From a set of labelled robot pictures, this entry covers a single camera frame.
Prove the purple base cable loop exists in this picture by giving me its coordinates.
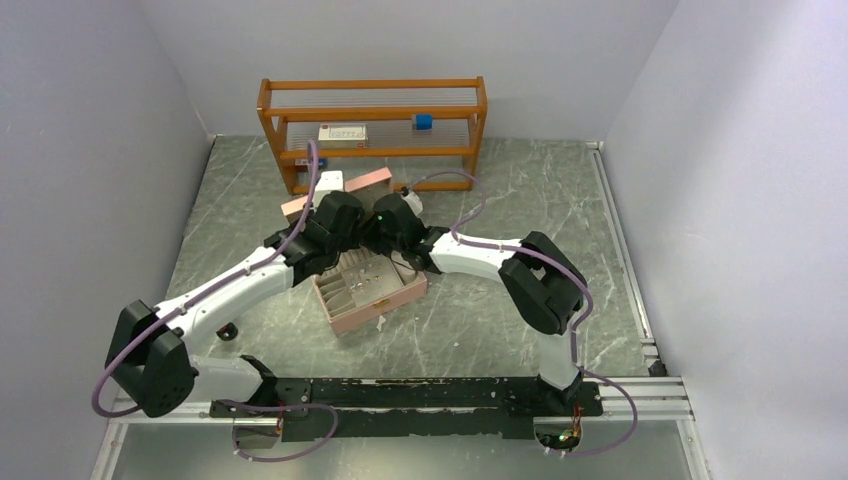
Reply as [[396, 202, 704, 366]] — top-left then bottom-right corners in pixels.
[[230, 402, 340, 464]]

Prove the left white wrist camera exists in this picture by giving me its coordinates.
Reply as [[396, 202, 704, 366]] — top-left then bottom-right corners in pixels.
[[312, 170, 345, 209]]

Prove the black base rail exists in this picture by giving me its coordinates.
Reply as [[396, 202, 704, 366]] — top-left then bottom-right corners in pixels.
[[112, 376, 694, 444]]

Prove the pink jewelry box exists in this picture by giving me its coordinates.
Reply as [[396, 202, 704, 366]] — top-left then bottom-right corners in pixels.
[[281, 167, 427, 334]]

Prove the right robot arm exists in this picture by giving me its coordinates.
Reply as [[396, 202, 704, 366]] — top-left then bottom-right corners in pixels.
[[363, 193, 593, 414]]

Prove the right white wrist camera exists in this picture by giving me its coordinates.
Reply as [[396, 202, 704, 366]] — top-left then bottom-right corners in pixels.
[[399, 187, 423, 217]]

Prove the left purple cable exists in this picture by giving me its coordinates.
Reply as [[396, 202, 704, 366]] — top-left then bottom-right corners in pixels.
[[91, 139, 322, 419]]

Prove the orange wooden shelf rack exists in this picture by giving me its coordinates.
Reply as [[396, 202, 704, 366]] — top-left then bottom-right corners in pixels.
[[256, 76, 489, 194]]

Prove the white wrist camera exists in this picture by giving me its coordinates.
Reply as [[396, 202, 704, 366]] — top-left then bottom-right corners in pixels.
[[399, 187, 423, 217], [312, 170, 345, 209]]

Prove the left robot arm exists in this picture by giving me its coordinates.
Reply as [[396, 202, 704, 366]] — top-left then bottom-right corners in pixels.
[[105, 191, 365, 418]]

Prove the red emergency stop button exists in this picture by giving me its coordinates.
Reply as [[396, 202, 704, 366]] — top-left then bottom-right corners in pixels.
[[216, 322, 239, 342]]

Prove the white red-print box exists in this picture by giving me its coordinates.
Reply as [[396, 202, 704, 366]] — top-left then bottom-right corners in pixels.
[[317, 123, 369, 149]]

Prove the blue cube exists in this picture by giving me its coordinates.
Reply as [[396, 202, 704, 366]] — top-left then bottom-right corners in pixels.
[[411, 114, 434, 132]]

